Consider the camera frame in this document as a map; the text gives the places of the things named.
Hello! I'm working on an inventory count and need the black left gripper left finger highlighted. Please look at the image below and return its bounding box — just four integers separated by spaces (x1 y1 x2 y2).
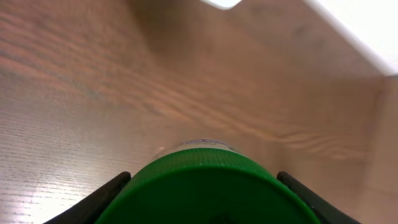
44 171 131 224

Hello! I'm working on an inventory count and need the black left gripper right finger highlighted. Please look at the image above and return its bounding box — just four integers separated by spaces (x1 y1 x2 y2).
277 171 361 224

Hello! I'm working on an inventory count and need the green lid jar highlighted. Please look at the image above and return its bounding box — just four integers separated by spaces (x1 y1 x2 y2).
98 139 318 224

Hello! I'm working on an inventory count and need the white barcode scanner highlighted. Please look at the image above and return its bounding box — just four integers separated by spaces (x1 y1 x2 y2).
200 0 242 10

